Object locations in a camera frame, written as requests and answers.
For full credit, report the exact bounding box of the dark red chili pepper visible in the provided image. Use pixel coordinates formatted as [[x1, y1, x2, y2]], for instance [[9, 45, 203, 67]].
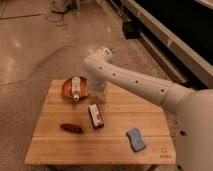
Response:
[[60, 123, 83, 134]]

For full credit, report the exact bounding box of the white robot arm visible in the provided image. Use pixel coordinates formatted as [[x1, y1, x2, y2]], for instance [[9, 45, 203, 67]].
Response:
[[83, 47, 213, 171]]

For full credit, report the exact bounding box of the white bottle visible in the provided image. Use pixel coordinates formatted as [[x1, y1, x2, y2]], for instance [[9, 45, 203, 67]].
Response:
[[72, 77, 80, 101]]

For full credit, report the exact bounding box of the orange bowl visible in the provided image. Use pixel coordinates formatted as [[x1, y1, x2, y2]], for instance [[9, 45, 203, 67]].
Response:
[[62, 76, 88, 100]]

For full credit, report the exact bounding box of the wooden table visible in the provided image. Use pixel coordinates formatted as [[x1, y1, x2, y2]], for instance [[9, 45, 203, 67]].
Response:
[[25, 80, 176, 165]]

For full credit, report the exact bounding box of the blue sponge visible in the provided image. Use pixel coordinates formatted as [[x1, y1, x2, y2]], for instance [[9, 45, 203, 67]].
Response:
[[126, 128, 146, 152]]

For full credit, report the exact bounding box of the black box under counter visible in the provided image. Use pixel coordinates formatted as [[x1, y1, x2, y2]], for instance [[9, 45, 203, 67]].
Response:
[[122, 21, 140, 39]]

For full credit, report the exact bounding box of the white object on floor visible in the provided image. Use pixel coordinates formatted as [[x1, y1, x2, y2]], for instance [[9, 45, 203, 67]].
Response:
[[49, 0, 81, 14]]

